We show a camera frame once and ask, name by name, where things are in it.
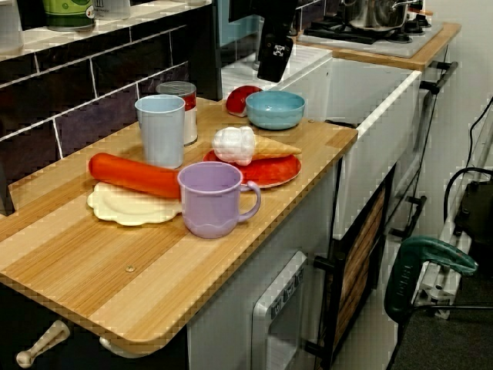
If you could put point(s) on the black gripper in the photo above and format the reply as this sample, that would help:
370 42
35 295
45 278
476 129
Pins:
275 11

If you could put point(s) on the black burner grate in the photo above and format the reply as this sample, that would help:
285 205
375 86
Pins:
346 35

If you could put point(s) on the white kitchen cabinet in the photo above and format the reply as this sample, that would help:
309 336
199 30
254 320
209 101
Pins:
231 308

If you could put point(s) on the white stove cabinet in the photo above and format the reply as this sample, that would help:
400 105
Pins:
437 135

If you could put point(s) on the red round plate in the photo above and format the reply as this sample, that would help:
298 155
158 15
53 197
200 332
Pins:
273 172

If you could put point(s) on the white sink unit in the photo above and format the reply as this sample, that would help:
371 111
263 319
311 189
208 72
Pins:
366 135

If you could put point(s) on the pale blue plastic cup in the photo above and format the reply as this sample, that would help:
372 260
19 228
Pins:
161 135

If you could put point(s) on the thin black rod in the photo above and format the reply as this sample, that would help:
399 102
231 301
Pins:
462 307

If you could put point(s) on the red toy sushi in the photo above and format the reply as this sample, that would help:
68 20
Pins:
237 100

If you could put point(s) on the green canister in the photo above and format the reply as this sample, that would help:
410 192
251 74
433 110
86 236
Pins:
67 19

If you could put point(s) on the cream scalloped plate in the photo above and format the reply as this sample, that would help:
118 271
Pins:
127 212

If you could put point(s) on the light blue bowl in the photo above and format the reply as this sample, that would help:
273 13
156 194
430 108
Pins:
275 115

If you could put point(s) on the grey stove plate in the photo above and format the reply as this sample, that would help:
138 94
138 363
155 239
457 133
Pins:
385 49

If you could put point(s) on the wood pattern door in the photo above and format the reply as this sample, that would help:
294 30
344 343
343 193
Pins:
362 250

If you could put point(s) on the translucent white tub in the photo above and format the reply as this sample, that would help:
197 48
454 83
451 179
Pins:
11 31

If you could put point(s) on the purple plastic mug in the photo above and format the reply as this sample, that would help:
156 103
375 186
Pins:
208 208

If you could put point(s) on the black box device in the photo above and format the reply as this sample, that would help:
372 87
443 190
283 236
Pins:
477 216

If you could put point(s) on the orange utensil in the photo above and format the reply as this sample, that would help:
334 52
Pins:
421 12

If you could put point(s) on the orange toy sausage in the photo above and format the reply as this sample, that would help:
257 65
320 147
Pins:
131 175

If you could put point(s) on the stainless steel pot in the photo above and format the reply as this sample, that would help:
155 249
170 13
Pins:
373 15

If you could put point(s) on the grey ice dispenser panel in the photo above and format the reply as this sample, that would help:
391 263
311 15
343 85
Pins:
262 308

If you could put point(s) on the grey toy faucet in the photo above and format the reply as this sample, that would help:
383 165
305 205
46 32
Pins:
262 29

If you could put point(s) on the toy ice cream cone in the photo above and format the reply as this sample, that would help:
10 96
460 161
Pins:
235 144

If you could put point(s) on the tomato soup can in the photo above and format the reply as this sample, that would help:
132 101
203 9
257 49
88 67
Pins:
191 123

